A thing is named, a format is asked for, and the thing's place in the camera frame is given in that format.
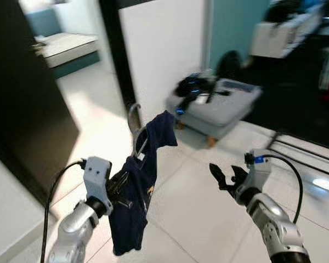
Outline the navy blue garment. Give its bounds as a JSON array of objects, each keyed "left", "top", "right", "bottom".
[{"left": 108, "top": 111, "right": 179, "bottom": 256}]

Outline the dark grey hanger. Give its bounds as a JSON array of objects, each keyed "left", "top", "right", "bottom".
[{"left": 127, "top": 102, "right": 154, "bottom": 162}]

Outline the grey footstool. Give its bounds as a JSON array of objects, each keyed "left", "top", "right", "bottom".
[{"left": 166, "top": 78, "right": 263, "bottom": 147}]

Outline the black metal clothes rack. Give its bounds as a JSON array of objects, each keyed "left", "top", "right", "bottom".
[{"left": 266, "top": 131, "right": 329, "bottom": 181}]

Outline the dark carpet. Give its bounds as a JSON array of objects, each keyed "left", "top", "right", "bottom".
[{"left": 241, "top": 33, "right": 329, "bottom": 151}]

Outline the black backpack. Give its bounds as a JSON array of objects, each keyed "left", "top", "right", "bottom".
[{"left": 217, "top": 50, "right": 245, "bottom": 80}]

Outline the white shelf unit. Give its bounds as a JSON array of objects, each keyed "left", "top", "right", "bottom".
[{"left": 249, "top": 11, "right": 324, "bottom": 58}]

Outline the black door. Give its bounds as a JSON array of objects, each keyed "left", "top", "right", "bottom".
[{"left": 0, "top": 0, "right": 80, "bottom": 192}]

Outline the bed with grey mattress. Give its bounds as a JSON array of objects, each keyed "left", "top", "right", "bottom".
[{"left": 19, "top": 5, "right": 100, "bottom": 77}]

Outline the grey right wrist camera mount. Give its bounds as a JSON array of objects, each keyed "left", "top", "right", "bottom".
[{"left": 235, "top": 149, "right": 272, "bottom": 198}]

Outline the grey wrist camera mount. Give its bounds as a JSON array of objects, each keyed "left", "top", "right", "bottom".
[
  {"left": 235, "top": 149, "right": 272, "bottom": 198},
  {"left": 83, "top": 156, "right": 113, "bottom": 201}
]

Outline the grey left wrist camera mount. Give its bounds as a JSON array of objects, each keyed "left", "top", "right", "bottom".
[{"left": 83, "top": 156, "right": 113, "bottom": 201}]

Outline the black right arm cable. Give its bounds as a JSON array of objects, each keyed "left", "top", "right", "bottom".
[{"left": 260, "top": 155, "right": 303, "bottom": 222}]

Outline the black strap bundle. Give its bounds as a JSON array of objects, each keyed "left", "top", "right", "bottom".
[{"left": 174, "top": 74, "right": 231, "bottom": 116}]

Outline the black door frame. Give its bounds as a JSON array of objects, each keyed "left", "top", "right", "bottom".
[{"left": 99, "top": 0, "right": 138, "bottom": 118}]

